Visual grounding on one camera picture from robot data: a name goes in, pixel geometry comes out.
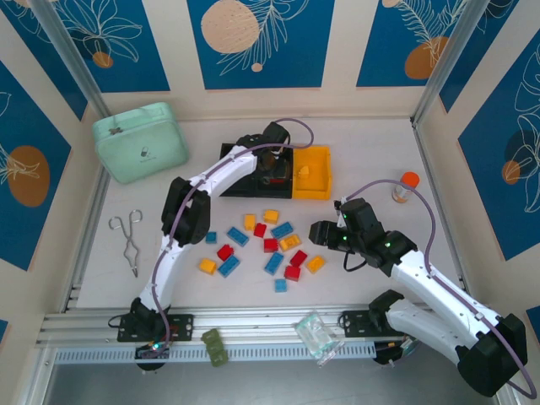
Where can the aluminium side rail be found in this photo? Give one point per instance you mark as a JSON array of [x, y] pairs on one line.
[[84, 236], [444, 211]]

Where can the olive green brick piece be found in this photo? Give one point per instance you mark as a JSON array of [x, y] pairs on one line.
[[215, 348]]

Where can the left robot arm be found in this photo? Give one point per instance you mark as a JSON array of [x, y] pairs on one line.
[[228, 173]]

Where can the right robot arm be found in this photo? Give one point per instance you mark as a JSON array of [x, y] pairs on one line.
[[422, 274]]

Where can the mint green case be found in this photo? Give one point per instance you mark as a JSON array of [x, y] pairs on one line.
[[139, 143]]

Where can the red lego brick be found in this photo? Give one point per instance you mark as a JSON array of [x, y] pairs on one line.
[[293, 273], [260, 230], [225, 252], [271, 245], [276, 182], [298, 258]]

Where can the metal tongs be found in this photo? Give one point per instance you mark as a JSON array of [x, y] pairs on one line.
[[128, 241]]

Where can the small blue lego brick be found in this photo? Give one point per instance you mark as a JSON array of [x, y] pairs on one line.
[[281, 285], [211, 237]]

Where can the aluminium corner post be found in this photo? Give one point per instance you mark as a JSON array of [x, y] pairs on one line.
[[73, 59], [450, 59]]

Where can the yellow plastic bin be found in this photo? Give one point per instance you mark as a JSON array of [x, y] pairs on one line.
[[320, 169]]

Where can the orange capped bottle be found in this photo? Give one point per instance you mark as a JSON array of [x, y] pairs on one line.
[[409, 179]]

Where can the aluminium rail with grooves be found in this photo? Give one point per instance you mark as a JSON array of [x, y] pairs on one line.
[[253, 318]]

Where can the clear plastic bag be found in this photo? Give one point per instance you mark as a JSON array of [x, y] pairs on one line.
[[316, 335]]

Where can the black base electronics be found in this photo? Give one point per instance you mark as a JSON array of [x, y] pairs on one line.
[[147, 365], [386, 358]]

